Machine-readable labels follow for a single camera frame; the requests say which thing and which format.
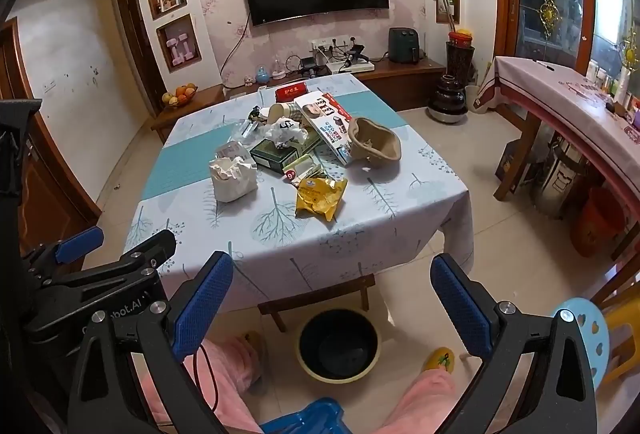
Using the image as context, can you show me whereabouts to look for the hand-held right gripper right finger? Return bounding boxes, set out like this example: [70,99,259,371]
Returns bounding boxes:
[430,254,599,434]

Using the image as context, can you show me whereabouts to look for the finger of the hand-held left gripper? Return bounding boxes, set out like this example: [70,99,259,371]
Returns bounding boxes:
[21,226,105,287]
[39,230,177,289]

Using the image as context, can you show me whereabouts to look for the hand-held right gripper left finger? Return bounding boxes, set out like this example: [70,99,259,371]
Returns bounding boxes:
[66,251,234,434]

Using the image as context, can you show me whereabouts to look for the white paper bag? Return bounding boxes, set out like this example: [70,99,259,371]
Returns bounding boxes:
[210,155,258,203]

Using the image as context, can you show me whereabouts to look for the clear plastic packet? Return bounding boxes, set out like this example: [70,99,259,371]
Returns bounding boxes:
[215,141,251,162]

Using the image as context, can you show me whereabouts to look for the yellow rimmed waste bin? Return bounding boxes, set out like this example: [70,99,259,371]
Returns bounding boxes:
[298,309,382,384]

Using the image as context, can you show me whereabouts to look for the clear plastic wrapper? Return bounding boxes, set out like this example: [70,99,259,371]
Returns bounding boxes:
[234,119,263,139]

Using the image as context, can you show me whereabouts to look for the dark green box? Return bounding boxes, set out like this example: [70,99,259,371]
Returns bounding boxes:
[249,134,323,177]

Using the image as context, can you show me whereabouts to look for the yellow snack packet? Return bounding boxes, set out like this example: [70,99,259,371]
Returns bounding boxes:
[295,176,348,222]

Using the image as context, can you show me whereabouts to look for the small white red-label packet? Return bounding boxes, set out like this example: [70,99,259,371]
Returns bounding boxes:
[282,155,328,187]

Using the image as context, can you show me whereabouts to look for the white tissue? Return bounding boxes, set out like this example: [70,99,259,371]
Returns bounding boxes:
[264,119,310,149]

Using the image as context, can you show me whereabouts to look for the beige paper container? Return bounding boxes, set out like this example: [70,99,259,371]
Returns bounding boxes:
[347,117,402,165]

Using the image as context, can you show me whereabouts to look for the beige paper cup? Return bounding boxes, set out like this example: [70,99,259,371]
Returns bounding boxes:
[267,102,301,125]

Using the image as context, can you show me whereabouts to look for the long white printed box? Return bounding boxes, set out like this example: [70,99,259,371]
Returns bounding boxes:
[293,92,362,166]

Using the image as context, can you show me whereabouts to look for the yellow knitted slipper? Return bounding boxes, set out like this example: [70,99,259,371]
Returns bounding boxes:
[422,346,457,374]
[242,331,266,355]

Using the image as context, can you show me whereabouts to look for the brown wooden door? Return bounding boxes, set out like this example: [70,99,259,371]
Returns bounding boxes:
[0,16,101,239]

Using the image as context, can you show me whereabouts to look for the person's left leg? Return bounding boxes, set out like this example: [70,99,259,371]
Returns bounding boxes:
[135,334,266,434]

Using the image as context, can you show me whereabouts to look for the person's leg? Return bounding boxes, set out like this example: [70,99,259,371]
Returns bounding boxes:
[135,334,266,434]
[387,368,471,434]

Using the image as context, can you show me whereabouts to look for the person's right leg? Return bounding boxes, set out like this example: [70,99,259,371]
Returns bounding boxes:
[387,368,471,434]

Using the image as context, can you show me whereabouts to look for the light blue plastic stool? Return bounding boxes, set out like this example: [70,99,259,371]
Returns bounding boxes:
[551,298,611,382]

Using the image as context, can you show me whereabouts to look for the dark cardboard box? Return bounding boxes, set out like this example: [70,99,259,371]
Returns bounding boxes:
[495,139,536,187]

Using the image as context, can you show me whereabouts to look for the fruit bowl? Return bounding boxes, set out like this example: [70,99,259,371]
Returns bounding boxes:
[161,84,198,109]

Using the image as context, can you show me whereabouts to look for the orange bucket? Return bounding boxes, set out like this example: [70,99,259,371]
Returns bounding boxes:
[570,186,626,257]

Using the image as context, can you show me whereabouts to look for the steel pot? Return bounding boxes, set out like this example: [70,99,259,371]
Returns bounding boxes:
[530,141,591,219]

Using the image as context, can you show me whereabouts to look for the orange plastic stool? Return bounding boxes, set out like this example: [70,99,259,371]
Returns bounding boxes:
[597,286,640,390]

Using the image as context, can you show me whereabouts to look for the dark round jar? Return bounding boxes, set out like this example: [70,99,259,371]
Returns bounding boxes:
[427,74,468,125]

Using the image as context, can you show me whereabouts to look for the small white container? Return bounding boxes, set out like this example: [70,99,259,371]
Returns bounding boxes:
[464,84,483,115]

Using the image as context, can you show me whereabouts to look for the dark wooden door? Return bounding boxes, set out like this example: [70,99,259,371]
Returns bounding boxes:
[116,0,168,119]

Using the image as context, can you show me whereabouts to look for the pink side table cloth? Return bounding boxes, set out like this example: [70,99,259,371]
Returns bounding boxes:
[475,55,640,235]

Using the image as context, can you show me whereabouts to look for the wooden television cabinet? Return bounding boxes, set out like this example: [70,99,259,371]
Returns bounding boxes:
[150,58,453,145]

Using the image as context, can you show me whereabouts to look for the white set-top box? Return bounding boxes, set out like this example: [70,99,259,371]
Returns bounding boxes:
[330,61,376,74]

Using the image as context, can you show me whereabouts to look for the dark green air fryer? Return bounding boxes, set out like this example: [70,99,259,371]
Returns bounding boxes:
[388,27,422,64]

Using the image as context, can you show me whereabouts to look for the row of small bottles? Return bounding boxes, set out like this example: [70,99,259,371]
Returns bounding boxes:
[587,58,640,129]

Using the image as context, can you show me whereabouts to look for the gold hanging ornament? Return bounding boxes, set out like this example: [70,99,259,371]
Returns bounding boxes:
[539,0,560,39]

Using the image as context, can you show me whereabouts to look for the thin cable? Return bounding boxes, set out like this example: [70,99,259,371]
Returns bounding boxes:
[197,344,221,420]

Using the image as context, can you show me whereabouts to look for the wooden table frame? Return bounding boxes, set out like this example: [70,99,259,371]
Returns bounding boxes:
[257,273,377,332]

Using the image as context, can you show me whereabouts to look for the white wall power sockets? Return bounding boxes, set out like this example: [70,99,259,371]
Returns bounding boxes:
[308,35,351,52]

